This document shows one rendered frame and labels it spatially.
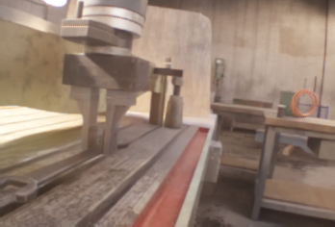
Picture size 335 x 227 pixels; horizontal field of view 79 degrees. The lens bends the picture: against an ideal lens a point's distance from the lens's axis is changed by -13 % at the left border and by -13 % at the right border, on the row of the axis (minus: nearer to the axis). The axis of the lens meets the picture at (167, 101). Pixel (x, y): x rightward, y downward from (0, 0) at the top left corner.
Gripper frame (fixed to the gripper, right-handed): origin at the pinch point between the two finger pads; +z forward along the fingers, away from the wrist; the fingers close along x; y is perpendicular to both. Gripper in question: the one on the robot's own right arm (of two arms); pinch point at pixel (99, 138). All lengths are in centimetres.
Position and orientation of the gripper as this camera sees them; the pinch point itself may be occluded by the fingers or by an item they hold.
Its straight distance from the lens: 38.2
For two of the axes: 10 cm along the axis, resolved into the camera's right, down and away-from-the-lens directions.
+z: -1.0, 9.9, 0.7
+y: 2.3, -0.4, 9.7
